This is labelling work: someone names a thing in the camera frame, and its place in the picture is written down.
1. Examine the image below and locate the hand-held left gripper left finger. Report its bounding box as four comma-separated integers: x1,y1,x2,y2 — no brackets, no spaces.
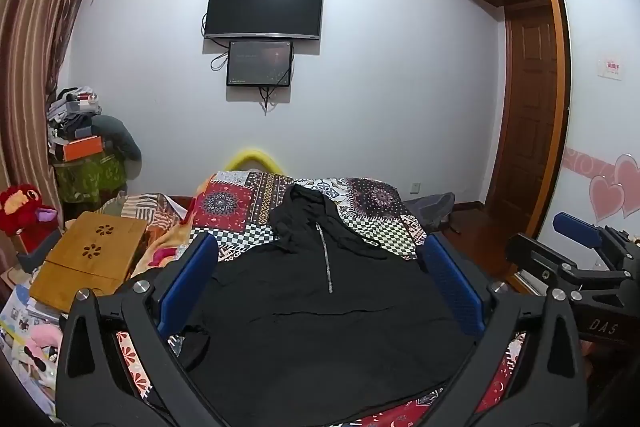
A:
55,232,221,427

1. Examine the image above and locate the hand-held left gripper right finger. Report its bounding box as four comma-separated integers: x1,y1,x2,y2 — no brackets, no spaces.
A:
417,233,588,427

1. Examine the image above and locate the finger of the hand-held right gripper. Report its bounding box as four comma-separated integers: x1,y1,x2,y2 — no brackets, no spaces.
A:
552,212,640,260
505,233,640,303

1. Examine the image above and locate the black zip hoodie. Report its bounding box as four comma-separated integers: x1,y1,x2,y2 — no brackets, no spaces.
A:
175,184,481,425

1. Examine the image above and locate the pile of mixed clothes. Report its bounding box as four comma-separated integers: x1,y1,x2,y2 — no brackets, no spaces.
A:
47,87,103,152

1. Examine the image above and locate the striped orange blanket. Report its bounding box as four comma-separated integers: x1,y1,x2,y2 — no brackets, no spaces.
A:
95,192,201,280

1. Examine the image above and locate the white heart-print sliding door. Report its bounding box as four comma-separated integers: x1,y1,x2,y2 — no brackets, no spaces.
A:
545,0,640,253

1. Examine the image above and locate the wooden lap desk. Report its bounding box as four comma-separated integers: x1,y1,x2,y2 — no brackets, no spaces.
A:
29,211,149,314

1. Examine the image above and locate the patchwork printed blanket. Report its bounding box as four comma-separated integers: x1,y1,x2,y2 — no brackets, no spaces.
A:
115,169,531,427

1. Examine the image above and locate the brown wooden door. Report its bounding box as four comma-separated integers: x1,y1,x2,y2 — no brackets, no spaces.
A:
502,4,562,208

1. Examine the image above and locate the grey cushion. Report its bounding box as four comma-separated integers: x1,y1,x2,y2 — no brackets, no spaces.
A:
92,114,142,162

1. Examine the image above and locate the orange box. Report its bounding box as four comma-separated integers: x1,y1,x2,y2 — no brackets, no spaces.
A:
62,136,103,162

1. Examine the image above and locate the red plush toy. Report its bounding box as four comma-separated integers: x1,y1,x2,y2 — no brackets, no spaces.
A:
0,184,58,238

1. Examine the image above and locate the brown striped curtain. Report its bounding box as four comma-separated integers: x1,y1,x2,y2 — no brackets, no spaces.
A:
0,0,108,208

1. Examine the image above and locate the black hanging monitor cable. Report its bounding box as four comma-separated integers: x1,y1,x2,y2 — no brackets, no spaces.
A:
257,86,277,114

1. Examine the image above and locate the small black wall monitor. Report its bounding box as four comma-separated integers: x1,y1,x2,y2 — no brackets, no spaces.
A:
226,40,294,88

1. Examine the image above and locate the wall-mounted black television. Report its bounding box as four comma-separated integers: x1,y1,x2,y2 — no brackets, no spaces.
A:
204,0,324,42

